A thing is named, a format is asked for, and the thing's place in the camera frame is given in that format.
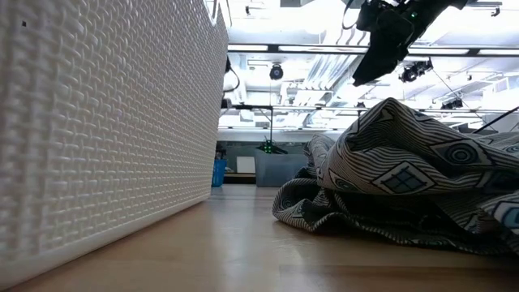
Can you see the white woven plastic basket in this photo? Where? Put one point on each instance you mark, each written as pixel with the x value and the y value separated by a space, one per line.
pixel 101 134

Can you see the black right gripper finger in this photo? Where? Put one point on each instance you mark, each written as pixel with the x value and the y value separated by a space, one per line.
pixel 379 65

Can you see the black thin-post workstation frame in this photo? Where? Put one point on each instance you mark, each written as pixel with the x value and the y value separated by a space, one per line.
pixel 251 107

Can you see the small blue plastic basket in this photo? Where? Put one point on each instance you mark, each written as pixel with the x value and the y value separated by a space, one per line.
pixel 219 174

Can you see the grey translucent plastic bin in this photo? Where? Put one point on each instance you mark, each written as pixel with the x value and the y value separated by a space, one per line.
pixel 280 170

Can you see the black overhead camera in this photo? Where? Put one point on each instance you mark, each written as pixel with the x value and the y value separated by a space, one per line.
pixel 276 72

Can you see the black rail-mounted device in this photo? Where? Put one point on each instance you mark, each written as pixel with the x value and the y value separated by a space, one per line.
pixel 413 72

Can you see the black overhead crossbar with lights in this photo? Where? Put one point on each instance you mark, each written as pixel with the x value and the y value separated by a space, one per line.
pixel 272 48

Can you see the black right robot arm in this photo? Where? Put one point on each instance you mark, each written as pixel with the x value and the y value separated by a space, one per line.
pixel 442 8

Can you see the grey patterned cloth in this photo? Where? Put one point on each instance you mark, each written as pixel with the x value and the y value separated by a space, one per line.
pixel 397 162

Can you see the white board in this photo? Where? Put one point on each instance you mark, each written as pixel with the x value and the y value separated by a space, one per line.
pixel 245 164

